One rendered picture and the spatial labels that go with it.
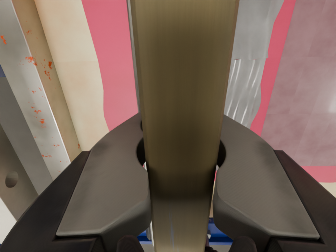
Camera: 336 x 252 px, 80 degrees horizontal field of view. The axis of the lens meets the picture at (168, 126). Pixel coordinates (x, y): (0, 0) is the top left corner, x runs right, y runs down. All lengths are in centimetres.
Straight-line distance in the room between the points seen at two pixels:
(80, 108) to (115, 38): 11
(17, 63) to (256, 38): 26
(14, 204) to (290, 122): 39
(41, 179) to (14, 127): 52
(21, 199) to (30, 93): 16
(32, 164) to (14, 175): 164
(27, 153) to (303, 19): 187
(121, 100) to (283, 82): 21
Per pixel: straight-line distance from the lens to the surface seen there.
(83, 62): 28
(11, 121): 180
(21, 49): 26
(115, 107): 29
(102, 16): 26
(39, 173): 203
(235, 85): 27
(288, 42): 28
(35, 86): 27
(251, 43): 26
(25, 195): 37
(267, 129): 32
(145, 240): 40
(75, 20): 27
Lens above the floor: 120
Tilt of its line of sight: 58 degrees down
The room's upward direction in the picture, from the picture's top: 177 degrees counter-clockwise
